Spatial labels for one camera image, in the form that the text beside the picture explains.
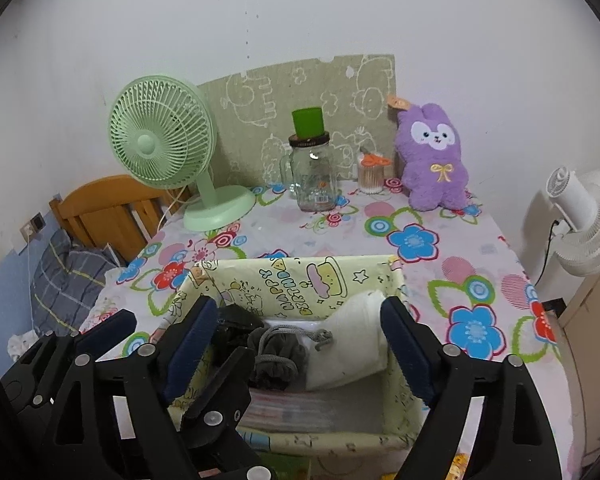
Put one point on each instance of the green tissue pack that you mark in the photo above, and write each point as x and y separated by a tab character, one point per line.
287	467

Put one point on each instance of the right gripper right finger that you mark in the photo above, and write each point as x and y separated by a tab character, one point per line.
514	439

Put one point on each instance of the clear plastic bag pack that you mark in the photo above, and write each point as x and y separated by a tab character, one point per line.
289	412

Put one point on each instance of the green desk fan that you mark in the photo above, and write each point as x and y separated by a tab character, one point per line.
162	131

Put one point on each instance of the floral tablecloth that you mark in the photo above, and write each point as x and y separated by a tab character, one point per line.
453	269

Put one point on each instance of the toothpick jar orange lid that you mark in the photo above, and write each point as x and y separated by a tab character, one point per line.
371	172

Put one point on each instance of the wall power outlet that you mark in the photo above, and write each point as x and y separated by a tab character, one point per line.
32	227

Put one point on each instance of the black plastic bag bundle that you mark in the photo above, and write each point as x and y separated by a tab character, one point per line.
236	320

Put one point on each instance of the yellow cartoon fabric box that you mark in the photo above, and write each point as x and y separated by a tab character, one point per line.
376	414

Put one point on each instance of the purple plush bunny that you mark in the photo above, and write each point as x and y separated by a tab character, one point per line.
429	146

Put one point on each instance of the yellow cartoon tissue pack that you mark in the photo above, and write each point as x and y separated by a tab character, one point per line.
458	467

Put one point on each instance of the glass mason jar mug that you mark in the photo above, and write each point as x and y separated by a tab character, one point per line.
308	173

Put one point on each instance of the green cup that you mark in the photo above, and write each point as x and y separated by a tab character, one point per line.
308	122

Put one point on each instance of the white cloth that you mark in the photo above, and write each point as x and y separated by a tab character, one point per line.
18	345
358	347

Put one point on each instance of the grey sock bundle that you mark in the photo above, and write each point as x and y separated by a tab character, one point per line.
280	358

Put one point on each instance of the grey plaid pillow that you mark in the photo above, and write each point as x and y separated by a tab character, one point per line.
66	283

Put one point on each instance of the white crumpled cloth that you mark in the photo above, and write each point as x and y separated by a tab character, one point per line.
18	345

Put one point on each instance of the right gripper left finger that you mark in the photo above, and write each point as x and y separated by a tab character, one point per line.
110	419

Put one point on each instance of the white standing fan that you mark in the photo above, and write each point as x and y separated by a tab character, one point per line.
574	238

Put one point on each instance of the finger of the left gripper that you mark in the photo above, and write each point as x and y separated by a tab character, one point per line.
110	327
218	409

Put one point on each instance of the beige door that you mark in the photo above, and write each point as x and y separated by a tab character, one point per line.
580	324

